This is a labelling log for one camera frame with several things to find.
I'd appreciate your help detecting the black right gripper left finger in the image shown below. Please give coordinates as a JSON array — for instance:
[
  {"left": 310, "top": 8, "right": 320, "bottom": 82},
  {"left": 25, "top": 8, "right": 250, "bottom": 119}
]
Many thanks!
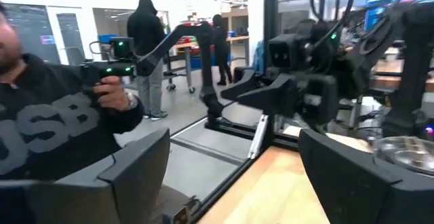
[{"left": 0, "top": 128, "right": 171, "bottom": 224}]

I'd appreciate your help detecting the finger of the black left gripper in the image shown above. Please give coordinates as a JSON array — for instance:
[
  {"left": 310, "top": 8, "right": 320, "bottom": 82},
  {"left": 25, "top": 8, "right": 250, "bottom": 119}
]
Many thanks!
[
  {"left": 236, "top": 73, "right": 301, "bottom": 118},
  {"left": 220, "top": 68, "right": 272, "bottom": 102}
]

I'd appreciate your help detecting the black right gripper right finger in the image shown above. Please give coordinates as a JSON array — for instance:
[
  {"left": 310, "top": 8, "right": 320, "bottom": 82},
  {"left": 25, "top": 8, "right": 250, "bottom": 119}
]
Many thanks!
[{"left": 298, "top": 128, "right": 434, "bottom": 224}]

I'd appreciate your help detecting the silver tin candle with tag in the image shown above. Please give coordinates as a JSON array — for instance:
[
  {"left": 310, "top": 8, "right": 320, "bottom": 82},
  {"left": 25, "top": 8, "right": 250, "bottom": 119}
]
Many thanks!
[{"left": 372, "top": 135, "right": 434, "bottom": 177}]

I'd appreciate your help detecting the person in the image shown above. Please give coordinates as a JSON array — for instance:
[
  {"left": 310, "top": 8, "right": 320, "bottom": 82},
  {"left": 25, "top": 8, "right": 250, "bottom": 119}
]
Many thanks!
[
  {"left": 210, "top": 13, "right": 235, "bottom": 86},
  {"left": 0, "top": 1, "right": 145, "bottom": 184},
  {"left": 126, "top": 0, "right": 170, "bottom": 122}
]

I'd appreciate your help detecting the blue storage bin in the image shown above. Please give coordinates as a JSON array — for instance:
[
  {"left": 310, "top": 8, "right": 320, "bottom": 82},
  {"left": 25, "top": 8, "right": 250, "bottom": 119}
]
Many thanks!
[{"left": 189, "top": 52, "right": 218, "bottom": 69}]

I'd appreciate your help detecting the metal cart on wheels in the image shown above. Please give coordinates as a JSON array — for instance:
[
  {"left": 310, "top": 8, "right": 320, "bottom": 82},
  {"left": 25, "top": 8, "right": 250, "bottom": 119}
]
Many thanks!
[{"left": 163, "top": 42, "right": 197, "bottom": 94}]

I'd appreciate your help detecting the blue lit monitor screen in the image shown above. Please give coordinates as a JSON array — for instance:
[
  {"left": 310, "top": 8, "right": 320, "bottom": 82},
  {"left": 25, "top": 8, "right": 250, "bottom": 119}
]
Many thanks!
[{"left": 364, "top": 0, "right": 420, "bottom": 31}]

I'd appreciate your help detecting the silver metal frame bracket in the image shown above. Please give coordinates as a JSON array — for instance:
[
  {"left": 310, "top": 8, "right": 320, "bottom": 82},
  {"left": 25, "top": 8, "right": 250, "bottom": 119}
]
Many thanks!
[{"left": 246, "top": 114, "right": 269, "bottom": 160}]

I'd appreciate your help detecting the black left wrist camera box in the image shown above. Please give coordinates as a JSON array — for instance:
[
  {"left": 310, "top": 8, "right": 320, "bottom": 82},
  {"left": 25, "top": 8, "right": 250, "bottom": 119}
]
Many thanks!
[{"left": 268, "top": 33, "right": 306, "bottom": 69}]

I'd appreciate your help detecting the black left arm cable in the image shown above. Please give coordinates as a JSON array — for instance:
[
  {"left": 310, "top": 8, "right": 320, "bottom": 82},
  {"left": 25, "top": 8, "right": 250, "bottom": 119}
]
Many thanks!
[{"left": 308, "top": 0, "right": 355, "bottom": 45}]

